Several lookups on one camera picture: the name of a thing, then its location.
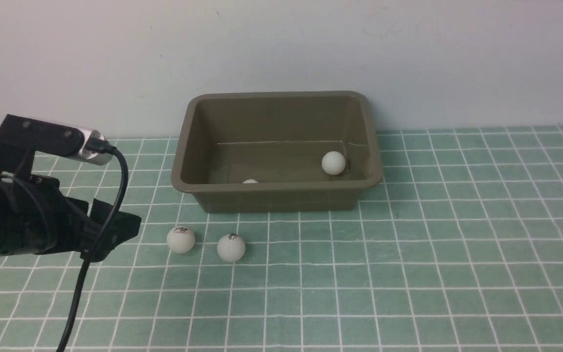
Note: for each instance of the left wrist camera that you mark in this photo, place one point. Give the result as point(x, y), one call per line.
point(21, 138)

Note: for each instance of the olive green plastic bin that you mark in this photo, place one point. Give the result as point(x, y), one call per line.
point(278, 139)

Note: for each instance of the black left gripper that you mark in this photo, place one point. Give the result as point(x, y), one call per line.
point(51, 223)

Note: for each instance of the green checkered tablecloth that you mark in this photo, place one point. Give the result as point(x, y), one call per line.
point(459, 249)

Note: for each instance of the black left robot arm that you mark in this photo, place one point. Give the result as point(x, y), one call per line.
point(10, 222)

